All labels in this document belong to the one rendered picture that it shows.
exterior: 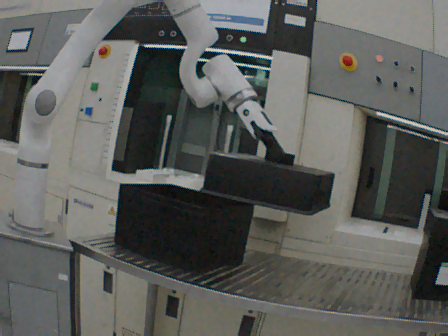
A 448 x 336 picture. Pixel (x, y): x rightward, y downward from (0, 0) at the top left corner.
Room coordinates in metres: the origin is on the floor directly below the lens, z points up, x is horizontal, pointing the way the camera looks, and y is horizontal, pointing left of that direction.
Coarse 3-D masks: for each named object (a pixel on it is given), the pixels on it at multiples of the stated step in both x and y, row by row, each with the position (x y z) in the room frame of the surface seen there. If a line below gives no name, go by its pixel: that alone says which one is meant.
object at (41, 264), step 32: (0, 224) 1.37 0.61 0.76; (0, 256) 1.29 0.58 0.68; (32, 256) 1.34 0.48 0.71; (64, 256) 1.39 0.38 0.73; (0, 288) 1.29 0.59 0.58; (32, 288) 1.34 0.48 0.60; (64, 288) 1.39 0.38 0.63; (0, 320) 1.29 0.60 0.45; (32, 320) 1.34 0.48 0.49; (64, 320) 1.39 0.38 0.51
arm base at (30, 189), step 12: (24, 168) 1.40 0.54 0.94; (36, 168) 1.41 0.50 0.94; (24, 180) 1.40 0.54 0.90; (36, 180) 1.41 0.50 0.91; (24, 192) 1.40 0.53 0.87; (36, 192) 1.42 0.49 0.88; (24, 204) 1.40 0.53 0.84; (36, 204) 1.42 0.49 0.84; (12, 216) 1.42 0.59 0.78; (24, 216) 1.40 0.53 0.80; (36, 216) 1.42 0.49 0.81; (24, 228) 1.38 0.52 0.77; (36, 228) 1.42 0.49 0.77; (48, 228) 1.48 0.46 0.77
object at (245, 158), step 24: (216, 168) 1.55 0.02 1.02; (240, 168) 1.53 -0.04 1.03; (264, 168) 1.51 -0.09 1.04; (288, 168) 1.49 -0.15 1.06; (312, 168) 1.69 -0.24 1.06; (216, 192) 1.54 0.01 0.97; (240, 192) 1.52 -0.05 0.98; (264, 192) 1.50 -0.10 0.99; (288, 192) 1.48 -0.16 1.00; (312, 192) 1.46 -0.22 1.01
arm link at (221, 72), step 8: (224, 56) 1.69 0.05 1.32; (208, 64) 1.68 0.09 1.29; (216, 64) 1.68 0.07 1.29; (224, 64) 1.68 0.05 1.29; (232, 64) 1.69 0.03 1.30; (208, 72) 1.69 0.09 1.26; (216, 72) 1.67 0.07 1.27; (224, 72) 1.67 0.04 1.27; (232, 72) 1.67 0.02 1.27; (216, 80) 1.66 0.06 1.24; (224, 80) 1.66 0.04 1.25; (232, 80) 1.66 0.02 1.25; (240, 80) 1.67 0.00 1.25; (216, 88) 1.66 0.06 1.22; (224, 88) 1.66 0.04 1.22; (232, 88) 1.66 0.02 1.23; (240, 88) 1.65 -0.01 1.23; (224, 96) 1.67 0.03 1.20
